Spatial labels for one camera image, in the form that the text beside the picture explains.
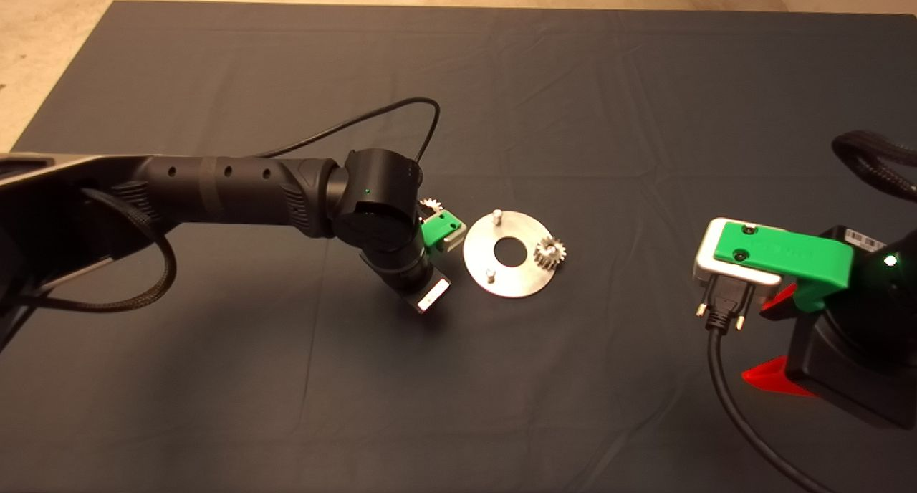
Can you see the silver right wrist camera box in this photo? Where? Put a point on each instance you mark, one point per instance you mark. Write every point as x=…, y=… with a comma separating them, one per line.
x=709, y=264

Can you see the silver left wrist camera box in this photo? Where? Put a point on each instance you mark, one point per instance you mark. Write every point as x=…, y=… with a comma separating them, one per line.
x=456, y=236

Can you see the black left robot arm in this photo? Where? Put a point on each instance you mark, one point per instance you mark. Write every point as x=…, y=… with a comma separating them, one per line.
x=229, y=192

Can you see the dark grey table cloth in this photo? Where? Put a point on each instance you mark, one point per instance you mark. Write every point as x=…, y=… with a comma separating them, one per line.
x=573, y=84

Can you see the small steel planetary gear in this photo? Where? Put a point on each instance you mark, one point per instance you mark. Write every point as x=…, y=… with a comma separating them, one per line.
x=430, y=205
x=550, y=253

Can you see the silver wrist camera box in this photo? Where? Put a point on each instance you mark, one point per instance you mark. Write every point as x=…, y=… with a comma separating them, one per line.
x=456, y=236
x=709, y=264

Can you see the round metal carrier plate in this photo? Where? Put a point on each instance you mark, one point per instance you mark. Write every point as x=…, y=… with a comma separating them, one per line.
x=501, y=274

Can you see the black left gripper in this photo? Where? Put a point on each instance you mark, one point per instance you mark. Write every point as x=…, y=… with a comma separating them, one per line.
x=426, y=290

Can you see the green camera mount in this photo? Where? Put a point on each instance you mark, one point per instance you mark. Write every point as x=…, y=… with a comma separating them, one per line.
x=781, y=253
x=435, y=229

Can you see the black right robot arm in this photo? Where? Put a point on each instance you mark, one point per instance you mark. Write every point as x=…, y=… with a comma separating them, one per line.
x=895, y=314

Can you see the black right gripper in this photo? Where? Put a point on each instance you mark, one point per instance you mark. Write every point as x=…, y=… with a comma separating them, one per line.
x=852, y=389

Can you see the green right camera mount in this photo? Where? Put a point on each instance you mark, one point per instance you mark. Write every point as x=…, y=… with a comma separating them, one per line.
x=781, y=253

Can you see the green left camera mount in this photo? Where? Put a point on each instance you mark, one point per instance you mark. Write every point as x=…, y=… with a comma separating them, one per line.
x=435, y=229

